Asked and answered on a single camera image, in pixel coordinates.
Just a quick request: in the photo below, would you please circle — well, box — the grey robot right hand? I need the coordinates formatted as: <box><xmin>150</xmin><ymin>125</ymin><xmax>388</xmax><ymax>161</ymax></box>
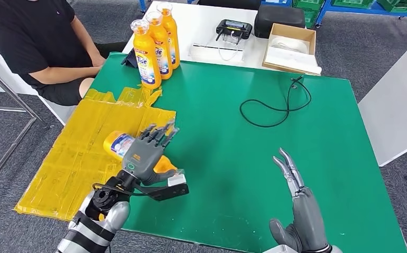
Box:
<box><xmin>268</xmin><ymin>148</ymin><xmax>331</xmax><ymax>253</ymax></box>

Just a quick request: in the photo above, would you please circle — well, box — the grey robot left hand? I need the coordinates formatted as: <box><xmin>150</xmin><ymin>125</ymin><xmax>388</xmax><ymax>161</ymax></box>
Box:
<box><xmin>121</xmin><ymin>120</ymin><xmax>181</xmax><ymax>187</ymax></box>

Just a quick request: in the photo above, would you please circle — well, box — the orange detergent bottle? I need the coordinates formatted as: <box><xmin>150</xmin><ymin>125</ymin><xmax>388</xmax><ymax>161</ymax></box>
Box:
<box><xmin>145</xmin><ymin>11</ymin><xmax>173</xmax><ymax>80</ymax></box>
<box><xmin>103</xmin><ymin>131</ymin><xmax>185</xmax><ymax>176</ymax></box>
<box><xmin>130</xmin><ymin>19</ymin><xmax>162</xmax><ymax>90</ymax></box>
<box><xmin>156</xmin><ymin>2</ymin><xmax>181</xmax><ymax>70</ymax></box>

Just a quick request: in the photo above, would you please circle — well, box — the yellow tape sheet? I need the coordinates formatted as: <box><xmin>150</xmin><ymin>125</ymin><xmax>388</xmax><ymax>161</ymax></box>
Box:
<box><xmin>14</xmin><ymin>87</ymin><xmax>177</xmax><ymax>222</ymax></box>

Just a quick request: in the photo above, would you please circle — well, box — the white bench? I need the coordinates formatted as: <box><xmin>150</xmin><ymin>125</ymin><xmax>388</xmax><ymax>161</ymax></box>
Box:
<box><xmin>0</xmin><ymin>27</ymin><xmax>79</xmax><ymax>125</ymax></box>

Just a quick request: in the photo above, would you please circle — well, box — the tablet in blue case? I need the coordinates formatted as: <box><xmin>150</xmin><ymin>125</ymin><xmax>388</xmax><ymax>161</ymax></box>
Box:
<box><xmin>120</xmin><ymin>48</ymin><xmax>139</xmax><ymax>69</ymax></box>

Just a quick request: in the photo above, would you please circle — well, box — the green table mat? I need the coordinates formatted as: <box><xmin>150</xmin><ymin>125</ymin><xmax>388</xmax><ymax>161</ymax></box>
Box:
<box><xmin>90</xmin><ymin>52</ymin><xmax>407</xmax><ymax>253</ymax></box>

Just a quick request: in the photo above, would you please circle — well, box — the white side table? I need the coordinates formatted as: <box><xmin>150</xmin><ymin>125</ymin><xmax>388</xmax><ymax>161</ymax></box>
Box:
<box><xmin>357</xmin><ymin>30</ymin><xmax>407</xmax><ymax>179</ymax></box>

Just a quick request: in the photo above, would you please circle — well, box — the black remote controller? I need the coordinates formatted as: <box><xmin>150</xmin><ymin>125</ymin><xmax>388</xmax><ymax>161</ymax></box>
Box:
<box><xmin>216</xmin><ymin>19</ymin><xmax>253</xmax><ymax>44</ymax></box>

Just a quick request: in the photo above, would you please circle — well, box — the white foam sheet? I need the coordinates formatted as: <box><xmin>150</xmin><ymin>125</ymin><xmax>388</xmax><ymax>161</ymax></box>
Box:
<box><xmin>265</xmin><ymin>46</ymin><xmax>322</xmax><ymax>74</ymax></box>

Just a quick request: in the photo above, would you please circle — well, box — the person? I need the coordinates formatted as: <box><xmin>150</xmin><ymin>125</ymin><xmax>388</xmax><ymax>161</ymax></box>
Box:
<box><xmin>0</xmin><ymin>0</ymin><xmax>129</xmax><ymax>106</ymax></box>

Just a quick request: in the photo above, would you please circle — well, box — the cardboard box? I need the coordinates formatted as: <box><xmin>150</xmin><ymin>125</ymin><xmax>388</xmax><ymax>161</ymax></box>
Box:
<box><xmin>261</xmin><ymin>23</ymin><xmax>322</xmax><ymax>76</ymax></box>

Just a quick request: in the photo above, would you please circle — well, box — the black carry case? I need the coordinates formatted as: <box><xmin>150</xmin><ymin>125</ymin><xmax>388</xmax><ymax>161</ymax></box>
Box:
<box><xmin>254</xmin><ymin>4</ymin><xmax>306</xmax><ymax>39</ymax></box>

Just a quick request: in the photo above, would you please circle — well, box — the green plastic crate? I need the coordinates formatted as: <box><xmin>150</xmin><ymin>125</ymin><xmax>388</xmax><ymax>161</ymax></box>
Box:
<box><xmin>377</xmin><ymin>0</ymin><xmax>407</xmax><ymax>12</ymax></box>
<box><xmin>292</xmin><ymin>0</ymin><xmax>326</xmax><ymax>11</ymax></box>
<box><xmin>331</xmin><ymin>0</ymin><xmax>376</xmax><ymax>8</ymax></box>
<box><xmin>303</xmin><ymin>8</ymin><xmax>319</xmax><ymax>28</ymax></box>

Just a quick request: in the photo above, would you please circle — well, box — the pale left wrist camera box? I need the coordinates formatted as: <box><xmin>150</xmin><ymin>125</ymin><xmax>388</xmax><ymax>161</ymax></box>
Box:
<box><xmin>167</xmin><ymin>173</ymin><xmax>187</xmax><ymax>188</ymax></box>

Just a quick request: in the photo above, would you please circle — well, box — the grey metal frame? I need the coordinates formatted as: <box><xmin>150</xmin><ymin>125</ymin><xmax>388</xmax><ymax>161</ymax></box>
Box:
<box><xmin>0</xmin><ymin>57</ymin><xmax>51</xmax><ymax>213</ymax></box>

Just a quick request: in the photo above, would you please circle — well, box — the white charging cable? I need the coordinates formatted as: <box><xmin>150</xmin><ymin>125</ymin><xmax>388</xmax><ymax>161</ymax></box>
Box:
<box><xmin>218</xmin><ymin>31</ymin><xmax>241</xmax><ymax>61</ymax></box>

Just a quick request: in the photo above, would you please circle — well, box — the black cable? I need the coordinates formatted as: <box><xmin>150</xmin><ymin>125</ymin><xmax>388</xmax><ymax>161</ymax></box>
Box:
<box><xmin>239</xmin><ymin>75</ymin><xmax>313</xmax><ymax>128</ymax></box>

